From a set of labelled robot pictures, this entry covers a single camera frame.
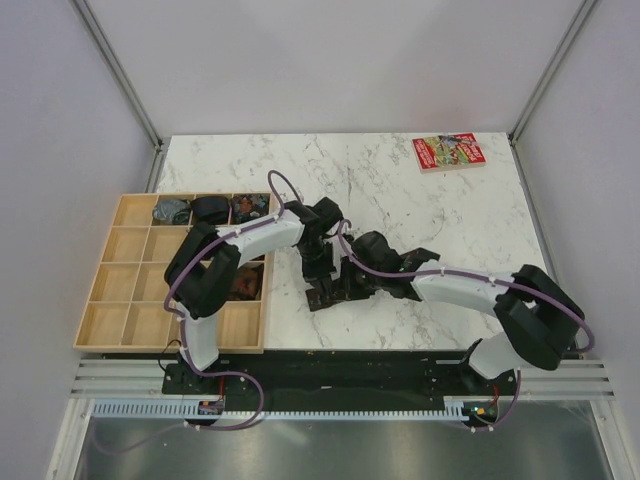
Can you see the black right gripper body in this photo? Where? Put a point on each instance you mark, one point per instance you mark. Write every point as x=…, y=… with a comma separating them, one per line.
x=358, y=282

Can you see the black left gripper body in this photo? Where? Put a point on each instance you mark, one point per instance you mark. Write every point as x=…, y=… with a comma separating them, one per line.
x=317, y=260

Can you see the brown floral necktie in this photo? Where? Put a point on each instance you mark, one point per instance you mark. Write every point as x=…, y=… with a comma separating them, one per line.
x=381, y=259

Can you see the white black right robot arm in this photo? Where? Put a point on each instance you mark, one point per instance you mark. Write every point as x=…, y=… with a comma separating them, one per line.
x=539, y=321

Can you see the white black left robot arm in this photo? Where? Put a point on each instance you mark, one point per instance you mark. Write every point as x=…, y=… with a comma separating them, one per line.
x=202, y=272

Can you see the red brown rolled tie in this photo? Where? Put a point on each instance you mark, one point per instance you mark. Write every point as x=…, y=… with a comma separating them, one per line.
x=247, y=283

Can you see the dark multicolour rolled tie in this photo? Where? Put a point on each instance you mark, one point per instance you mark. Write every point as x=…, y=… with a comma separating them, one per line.
x=248, y=207

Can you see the black rolled tie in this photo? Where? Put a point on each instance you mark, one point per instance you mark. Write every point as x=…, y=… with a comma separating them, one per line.
x=211, y=209

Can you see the grey rolled tie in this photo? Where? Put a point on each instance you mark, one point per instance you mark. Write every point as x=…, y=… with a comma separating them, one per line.
x=172, y=211

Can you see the red paperback book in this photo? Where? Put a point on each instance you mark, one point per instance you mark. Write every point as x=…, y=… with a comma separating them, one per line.
x=445, y=152

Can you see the wooden compartment tray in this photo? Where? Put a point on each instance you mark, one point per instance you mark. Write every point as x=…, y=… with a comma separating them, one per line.
x=124, y=313

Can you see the white slotted cable duct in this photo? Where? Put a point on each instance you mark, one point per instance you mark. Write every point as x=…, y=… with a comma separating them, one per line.
x=195, y=409

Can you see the aluminium frame rail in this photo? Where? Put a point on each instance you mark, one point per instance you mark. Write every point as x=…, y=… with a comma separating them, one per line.
x=136, y=378

